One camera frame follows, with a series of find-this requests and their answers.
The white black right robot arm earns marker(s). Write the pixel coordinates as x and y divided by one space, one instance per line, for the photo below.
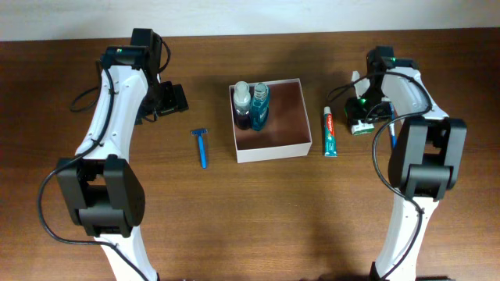
425 157

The teal Listerine mouthwash bottle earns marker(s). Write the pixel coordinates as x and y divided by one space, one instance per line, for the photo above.
260 106

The blue white toothbrush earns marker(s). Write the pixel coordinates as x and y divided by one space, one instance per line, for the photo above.
392 132

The clear purple soap dispenser bottle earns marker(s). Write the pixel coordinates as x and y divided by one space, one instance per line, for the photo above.
242 104

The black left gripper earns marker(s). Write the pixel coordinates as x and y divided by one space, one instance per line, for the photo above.
176 100

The pink cardboard box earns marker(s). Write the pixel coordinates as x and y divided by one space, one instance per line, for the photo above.
287 131

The Colgate toothpaste tube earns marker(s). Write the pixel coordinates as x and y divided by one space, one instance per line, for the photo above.
330 148

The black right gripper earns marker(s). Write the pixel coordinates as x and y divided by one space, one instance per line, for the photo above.
353 112

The green white Dettol soap box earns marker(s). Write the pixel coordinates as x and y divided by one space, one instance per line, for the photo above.
359 128

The blue disposable razor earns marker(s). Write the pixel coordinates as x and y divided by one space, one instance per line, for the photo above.
201 145

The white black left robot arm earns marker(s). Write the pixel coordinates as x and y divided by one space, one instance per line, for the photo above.
101 192

